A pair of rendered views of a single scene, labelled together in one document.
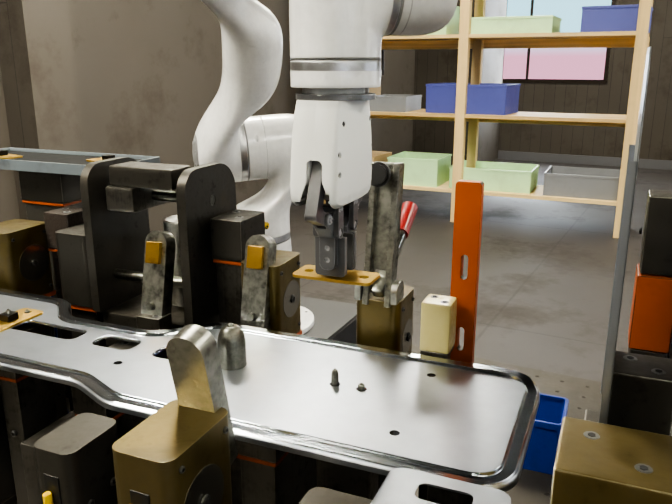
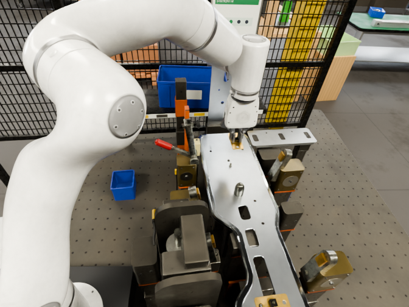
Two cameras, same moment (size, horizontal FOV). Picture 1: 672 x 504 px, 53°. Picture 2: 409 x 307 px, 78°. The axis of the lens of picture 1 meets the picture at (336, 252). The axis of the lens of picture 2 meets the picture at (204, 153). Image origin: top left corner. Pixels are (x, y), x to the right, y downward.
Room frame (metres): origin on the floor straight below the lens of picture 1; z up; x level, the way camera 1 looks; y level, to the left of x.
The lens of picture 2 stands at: (1.11, 0.49, 1.68)
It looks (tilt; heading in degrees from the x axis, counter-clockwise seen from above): 43 degrees down; 236
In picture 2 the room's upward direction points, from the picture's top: 4 degrees clockwise
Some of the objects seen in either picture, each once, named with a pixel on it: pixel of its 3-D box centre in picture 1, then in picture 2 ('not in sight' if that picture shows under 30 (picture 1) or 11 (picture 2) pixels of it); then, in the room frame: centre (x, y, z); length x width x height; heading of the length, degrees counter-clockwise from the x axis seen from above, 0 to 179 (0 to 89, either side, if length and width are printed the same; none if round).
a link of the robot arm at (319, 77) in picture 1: (336, 76); (243, 90); (0.65, 0.00, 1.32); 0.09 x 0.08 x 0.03; 157
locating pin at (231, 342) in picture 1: (231, 350); (239, 189); (0.70, 0.12, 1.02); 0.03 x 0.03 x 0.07
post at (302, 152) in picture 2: not in sight; (295, 159); (0.24, 0.01, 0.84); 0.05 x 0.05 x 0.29; 67
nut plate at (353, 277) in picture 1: (336, 270); (235, 139); (0.65, 0.00, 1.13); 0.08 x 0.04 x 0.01; 67
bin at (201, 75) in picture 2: not in sight; (192, 86); (0.58, -0.44, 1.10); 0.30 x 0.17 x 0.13; 151
